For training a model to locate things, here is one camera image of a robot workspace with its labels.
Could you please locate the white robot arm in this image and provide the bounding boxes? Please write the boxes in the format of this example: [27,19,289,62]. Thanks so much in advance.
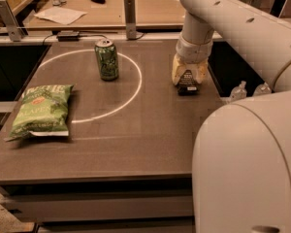
[177,0,291,233]

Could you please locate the black rxbar chocolate bar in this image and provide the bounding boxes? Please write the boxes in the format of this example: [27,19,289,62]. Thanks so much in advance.
[177,70,199,95]

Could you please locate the clear sanitizer bottle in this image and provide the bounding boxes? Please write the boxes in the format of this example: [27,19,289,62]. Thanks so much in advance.
[230,81,247,101]
[253,83,272,96]

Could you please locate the right clear sanitizer bottle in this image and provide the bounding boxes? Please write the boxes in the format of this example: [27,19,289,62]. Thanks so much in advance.
[253,83,272,96]

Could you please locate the white drawer cabinet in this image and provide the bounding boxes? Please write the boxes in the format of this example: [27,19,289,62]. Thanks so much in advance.
[0,176,194,228]

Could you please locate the green soda can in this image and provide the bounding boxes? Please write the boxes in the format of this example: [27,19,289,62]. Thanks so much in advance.
[94,39,118,81]

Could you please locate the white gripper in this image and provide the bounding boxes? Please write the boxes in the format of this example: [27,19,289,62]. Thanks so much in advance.
[172,35,212,85]

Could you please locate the left white paper sheet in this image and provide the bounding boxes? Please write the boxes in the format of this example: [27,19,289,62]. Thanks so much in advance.
[35,7,86,25]

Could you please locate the wooden back desk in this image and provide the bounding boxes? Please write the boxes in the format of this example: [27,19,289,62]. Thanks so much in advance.
[26,0,184,31]

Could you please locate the left metal bracket post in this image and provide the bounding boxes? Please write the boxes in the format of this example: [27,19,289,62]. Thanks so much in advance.
[0,0,23,42]

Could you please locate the middle metal bracket post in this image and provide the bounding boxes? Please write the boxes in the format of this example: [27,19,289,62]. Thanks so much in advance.
[124,0,137,40]

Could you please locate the black power adapter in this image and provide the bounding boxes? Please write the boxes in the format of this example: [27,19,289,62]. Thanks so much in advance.
[56,31,80,42]

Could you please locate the green jalapeno chip bag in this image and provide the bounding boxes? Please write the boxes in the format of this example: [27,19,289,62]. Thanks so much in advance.
[6,84,73,141]

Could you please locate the left clear sanitizer bottle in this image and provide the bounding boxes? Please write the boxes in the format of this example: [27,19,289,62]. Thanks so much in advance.
[230,81,247,101]

